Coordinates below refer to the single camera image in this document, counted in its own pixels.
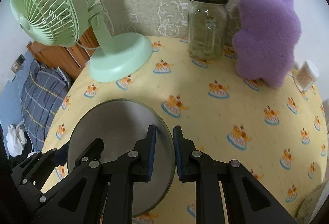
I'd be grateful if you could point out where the blue plaid pillow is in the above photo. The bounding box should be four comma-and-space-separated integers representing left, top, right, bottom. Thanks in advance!
20, 60, 71, 152

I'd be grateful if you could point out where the wooden bed headboard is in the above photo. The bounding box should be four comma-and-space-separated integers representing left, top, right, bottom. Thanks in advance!
27, 27, 99, 80

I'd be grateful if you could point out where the grey bowl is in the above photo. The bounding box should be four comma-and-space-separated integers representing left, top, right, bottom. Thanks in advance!
67, 99, 175, 217

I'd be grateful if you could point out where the purple plush toy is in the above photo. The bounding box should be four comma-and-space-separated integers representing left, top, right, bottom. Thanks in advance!
232, 0, 302, 89

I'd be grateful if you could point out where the wall power socket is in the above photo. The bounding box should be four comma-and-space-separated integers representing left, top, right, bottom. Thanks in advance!
11, 54, 25, 74

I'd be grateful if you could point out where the yellow cartoon tablecloth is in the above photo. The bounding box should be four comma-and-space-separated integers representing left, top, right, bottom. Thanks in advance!
43, 37, 328, 223

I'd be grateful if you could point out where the cotton swab container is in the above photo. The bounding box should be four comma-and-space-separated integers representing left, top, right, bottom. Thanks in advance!
294, 60, 319, 92

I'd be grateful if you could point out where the green desk fan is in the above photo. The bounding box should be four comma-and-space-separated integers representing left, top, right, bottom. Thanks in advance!
10, 0, 152, 82

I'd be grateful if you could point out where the glass jar black lid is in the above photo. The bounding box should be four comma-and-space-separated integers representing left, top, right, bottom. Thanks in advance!
187, 0, 229, 60

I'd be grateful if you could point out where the pile of clothes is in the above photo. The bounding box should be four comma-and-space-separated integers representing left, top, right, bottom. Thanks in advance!
6, 121, 27, 157

